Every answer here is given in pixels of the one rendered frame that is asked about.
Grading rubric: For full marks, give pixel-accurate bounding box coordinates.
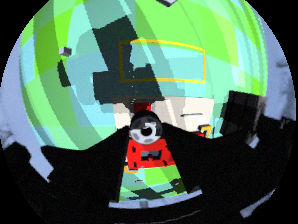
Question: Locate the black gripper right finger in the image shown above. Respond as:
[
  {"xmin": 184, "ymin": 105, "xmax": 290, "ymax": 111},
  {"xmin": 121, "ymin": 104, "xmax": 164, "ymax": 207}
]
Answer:
[{"xmin": 162, "ymin": 121, "xmax": 249, "ymax": 194}]

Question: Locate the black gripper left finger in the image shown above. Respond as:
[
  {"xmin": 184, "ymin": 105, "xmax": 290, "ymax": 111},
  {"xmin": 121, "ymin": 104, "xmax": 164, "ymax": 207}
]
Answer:
[{"xmin": 40, "ymin": 124, "xmax": 129, "ymax": 204}]

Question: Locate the yellow rectangular outline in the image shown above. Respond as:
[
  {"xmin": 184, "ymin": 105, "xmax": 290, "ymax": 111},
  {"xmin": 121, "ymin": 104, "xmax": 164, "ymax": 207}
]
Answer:
[{"xmin": 118, "ymin": 39, "xmax": 205, "ymax": 84}]

